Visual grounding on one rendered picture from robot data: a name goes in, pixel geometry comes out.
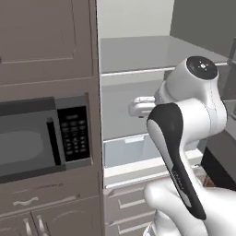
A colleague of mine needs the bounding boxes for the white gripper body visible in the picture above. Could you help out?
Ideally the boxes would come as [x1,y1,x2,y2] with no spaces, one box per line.
[128,96,157,119]

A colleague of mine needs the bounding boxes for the open grey fridge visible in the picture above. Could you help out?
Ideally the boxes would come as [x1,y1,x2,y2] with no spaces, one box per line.
[97,0,236,236]

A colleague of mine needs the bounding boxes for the clear fridge crisper drawer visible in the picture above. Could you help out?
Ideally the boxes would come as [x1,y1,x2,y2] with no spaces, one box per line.
[103,134,162,169]

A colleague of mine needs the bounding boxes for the glass fridge shelf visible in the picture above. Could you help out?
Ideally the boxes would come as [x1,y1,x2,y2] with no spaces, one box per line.
[99,34,230,78]

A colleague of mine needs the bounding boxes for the taupe cabinet door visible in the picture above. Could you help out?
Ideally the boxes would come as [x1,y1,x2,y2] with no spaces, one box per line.
[0,212,32,236]
[29,195,103,236]
[0,0,95,86]

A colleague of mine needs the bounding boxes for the grey freezer drawer front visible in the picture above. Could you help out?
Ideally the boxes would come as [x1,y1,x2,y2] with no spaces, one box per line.
[105,210,159,236]
[104,183,157,223]

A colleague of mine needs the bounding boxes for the taupe drawer front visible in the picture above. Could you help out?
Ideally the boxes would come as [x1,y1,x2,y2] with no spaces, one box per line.
[0,175,101,219]

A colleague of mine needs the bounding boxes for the grey microwave oven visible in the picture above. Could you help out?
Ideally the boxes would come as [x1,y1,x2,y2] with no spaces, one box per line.
[0,93,93,184]

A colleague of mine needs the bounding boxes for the black microwave handle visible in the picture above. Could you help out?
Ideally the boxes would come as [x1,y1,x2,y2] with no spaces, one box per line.
[45,117,63,167]

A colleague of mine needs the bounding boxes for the silver freezer drawer handle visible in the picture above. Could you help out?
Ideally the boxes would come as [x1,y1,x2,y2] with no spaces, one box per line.
[117,198,147,210]
[117,221,152,236]

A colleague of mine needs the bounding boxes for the silver curved drawer handle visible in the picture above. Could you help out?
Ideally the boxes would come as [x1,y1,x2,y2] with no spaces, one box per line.
[12,196,41,207]

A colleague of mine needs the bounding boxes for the silver cabinet door handle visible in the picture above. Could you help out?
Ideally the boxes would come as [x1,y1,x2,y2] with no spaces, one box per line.
[22,217,33,236]
[35,214,51,236]

